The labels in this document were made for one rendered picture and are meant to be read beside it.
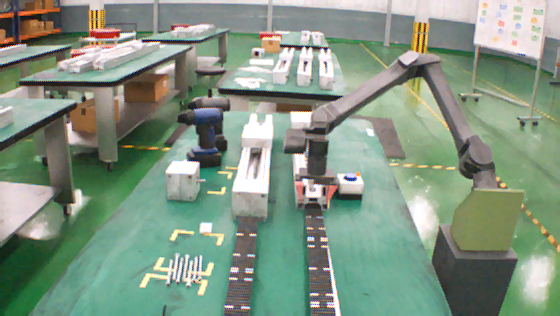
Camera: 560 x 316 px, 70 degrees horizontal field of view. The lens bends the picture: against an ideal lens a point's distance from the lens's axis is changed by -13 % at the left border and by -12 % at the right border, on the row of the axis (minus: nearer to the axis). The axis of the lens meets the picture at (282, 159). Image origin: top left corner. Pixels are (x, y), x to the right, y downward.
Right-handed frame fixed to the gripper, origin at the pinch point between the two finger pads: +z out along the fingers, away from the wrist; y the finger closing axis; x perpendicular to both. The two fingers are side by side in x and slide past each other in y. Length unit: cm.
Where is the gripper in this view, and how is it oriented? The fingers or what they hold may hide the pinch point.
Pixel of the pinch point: (314, 200)
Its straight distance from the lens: 135.6
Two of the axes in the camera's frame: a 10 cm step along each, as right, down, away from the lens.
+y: -10.0, -0.5, 0.0
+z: -0.5, 9.4, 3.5
